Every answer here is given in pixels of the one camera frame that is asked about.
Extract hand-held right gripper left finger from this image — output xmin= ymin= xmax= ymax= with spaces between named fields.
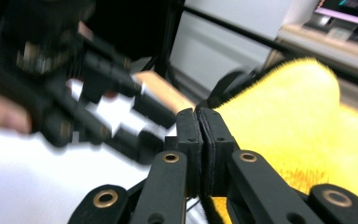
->
xmin=164 ymin=107 xmax=205 ymax=199

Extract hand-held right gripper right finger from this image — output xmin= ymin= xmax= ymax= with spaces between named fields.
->
xmin=197 ymin=106 xmax=241 ymax=199

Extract yellow and black cloth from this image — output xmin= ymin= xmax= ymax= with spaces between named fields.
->
xmin=199 ymin=57 xmax=358 ymax=224

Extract tan wooden board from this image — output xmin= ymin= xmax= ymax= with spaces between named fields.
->
xmin=132 ymin=70 xmax=197 ymax=115

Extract black metal stand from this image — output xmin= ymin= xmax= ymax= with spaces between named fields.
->
xmin=143 ymin=0 xmax=296 ymax=82

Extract beige desk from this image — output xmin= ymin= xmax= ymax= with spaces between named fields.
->
xmin=265 ymin=23 xmax=358 ymax=84

